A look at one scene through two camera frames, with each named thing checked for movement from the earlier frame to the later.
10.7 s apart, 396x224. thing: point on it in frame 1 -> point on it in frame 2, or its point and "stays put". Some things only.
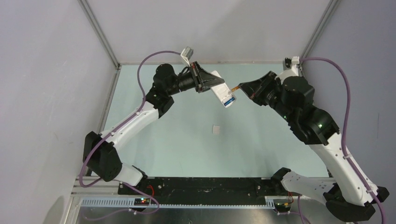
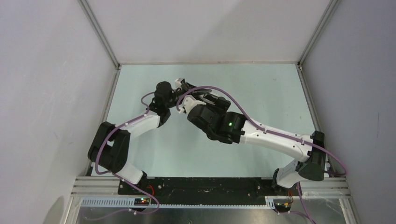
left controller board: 141,201 stays put
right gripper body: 269,93 -> 221,106
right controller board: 283,206 stays put
